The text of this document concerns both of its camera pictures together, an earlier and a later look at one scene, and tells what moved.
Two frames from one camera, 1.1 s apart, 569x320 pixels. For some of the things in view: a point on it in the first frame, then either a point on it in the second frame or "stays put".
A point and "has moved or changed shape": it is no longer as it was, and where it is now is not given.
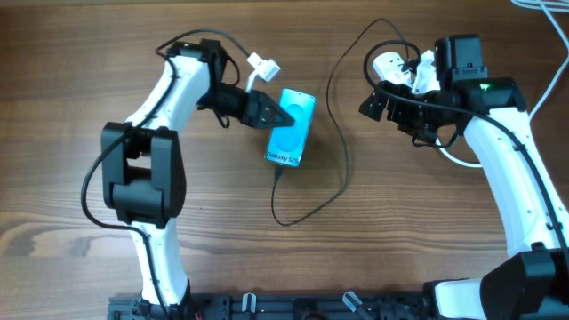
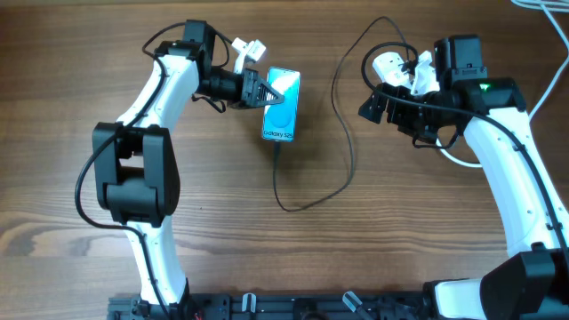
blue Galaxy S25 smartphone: x=285 y=143 has moved or changed shape
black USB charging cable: x=281 y=224 -> x=373 y=87
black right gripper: x=401 y=95 stays put
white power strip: x=388 y=66 stays put
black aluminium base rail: x=276 y=306 stays put
